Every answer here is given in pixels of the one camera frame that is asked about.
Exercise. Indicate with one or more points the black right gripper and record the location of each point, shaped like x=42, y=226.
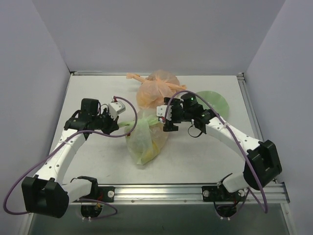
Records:
x=176, y=119

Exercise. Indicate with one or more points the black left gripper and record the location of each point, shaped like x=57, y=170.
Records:
x=111, y=125

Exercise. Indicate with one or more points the green plastic bag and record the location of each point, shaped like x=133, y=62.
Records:
x=145, y=142

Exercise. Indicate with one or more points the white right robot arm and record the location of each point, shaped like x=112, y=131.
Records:
x=262, y=163

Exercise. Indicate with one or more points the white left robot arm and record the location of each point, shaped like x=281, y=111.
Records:
x=44, y=193

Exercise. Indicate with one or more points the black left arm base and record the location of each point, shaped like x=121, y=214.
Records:
x=101, y=196

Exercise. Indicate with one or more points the orange tied plastic bag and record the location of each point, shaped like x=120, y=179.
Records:
x=155, y=88

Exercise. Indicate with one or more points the green wavy plastic bowl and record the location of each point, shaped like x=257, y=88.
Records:
x=217, y=101

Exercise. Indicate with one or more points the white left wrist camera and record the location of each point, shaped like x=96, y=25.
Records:
x=116, y=108

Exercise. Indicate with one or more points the aluminium back rail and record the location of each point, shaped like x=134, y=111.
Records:
x=86, y=73

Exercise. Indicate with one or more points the aluminium rail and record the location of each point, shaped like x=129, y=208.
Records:
x=86, y=73
x=249, y=107
x=184, y=193

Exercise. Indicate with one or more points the aluminium front rail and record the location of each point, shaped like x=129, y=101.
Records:
x=184, y=193

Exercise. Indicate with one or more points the aluminium right side rail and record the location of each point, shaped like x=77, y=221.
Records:
x=249, y=107

